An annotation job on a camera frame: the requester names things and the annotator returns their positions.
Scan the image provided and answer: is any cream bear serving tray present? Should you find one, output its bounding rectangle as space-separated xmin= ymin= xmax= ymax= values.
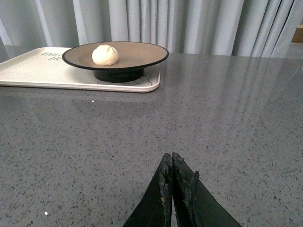
xmin=0 ymin=47 xmax=160 ymax=93

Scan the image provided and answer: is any brown cardboard box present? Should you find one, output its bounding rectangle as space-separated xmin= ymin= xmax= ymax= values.
xmin=292 ymin=24 xmax=303 ymax=44

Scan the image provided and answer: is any tan plate black rim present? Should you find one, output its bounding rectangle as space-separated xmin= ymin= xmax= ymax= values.
xmin=62 ymin=41 xmax=169 ymax=83

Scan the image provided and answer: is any white steamed bun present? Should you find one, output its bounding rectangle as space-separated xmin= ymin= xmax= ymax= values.
xmin=92 ymin=44 xmax=119 ymax=66

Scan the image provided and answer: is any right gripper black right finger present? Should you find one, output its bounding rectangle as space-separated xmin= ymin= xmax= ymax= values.
xmin=172 ymin=152 xmax=240 ymax=227

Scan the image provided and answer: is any grey pleated curtain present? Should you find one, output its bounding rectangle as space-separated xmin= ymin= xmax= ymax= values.
xmin=0 ymin=0 xmax=303 ymax=57

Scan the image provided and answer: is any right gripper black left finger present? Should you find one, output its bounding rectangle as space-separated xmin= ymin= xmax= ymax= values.
xmin=124 ymin=153 xmax=173 ymax=227

